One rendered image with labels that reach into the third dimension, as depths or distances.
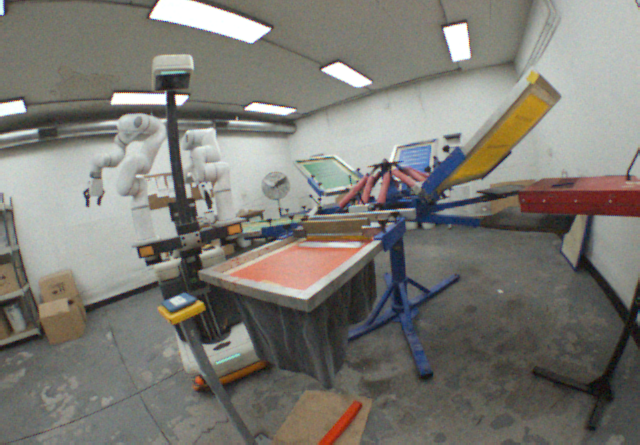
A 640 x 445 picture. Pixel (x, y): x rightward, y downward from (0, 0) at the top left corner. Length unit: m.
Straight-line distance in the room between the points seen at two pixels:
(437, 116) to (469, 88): 0.90
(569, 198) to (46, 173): 5.23
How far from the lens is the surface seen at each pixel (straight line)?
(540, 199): 1.09
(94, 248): 4.48
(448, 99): 5.27
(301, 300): 0.62
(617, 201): 1.05
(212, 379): 1.01
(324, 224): 1.22
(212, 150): 1.34
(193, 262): 1.63
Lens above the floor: 1.26
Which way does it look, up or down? 6 degrees down
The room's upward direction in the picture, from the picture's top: 10 degrees counter-clockwise
